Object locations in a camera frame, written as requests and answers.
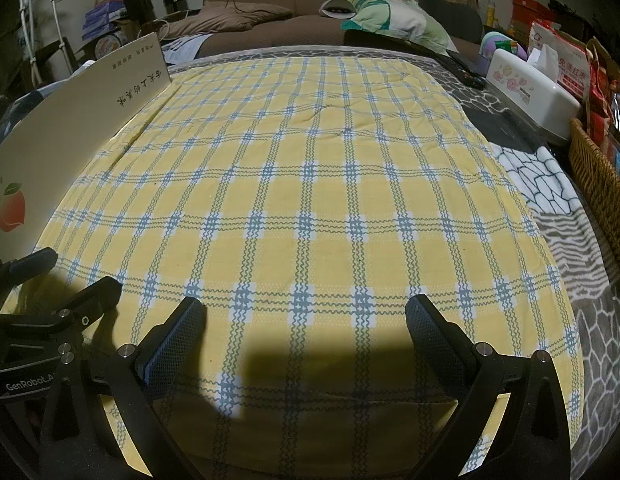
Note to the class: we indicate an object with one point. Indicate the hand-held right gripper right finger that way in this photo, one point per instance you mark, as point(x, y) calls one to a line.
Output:
point(433, 345)

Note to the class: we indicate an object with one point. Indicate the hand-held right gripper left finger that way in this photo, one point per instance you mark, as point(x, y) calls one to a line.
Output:
point(177, 345)

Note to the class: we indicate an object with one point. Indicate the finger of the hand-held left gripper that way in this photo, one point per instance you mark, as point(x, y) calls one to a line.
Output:
point(27, 266)
point(92, 299)

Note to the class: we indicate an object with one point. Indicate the cardboard box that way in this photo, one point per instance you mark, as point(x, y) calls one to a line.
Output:
point(90, 110)

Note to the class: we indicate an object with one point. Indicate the yellow checkered cloth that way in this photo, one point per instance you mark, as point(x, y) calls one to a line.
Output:
point(315, 185)

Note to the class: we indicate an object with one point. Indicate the wicker basket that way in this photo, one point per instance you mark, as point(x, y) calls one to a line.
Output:
point(599, 175)

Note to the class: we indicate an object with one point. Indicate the stack of purple packs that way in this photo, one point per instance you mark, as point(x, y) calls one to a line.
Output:
point(105, 17)

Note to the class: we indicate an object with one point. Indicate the printed papers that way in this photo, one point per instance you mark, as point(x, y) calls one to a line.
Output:
point(187, 48)

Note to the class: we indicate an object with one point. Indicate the white tissue box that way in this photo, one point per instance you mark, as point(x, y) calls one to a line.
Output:
point(529, 87)

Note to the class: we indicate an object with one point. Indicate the black remote control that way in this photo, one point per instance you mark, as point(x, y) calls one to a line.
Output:
point(464, 69)

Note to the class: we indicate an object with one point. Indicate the purple green toy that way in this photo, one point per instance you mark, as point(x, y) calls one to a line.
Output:
point(497, 43)

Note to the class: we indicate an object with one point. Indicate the brown pillow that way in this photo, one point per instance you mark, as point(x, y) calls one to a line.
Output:
point(230, 18)

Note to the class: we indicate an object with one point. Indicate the white red package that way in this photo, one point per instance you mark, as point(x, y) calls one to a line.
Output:
point(564, 57)

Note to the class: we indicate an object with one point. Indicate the green floral pillow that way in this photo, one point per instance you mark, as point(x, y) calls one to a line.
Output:
point(399, 18)

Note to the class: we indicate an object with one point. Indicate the dark cushion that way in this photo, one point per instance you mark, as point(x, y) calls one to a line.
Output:
point(449, 15)

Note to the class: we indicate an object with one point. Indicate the yellow bottle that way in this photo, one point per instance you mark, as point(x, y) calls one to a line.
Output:
point(489, 11)

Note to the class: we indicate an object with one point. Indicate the red box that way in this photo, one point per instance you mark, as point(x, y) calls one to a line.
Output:
point(527, 12)

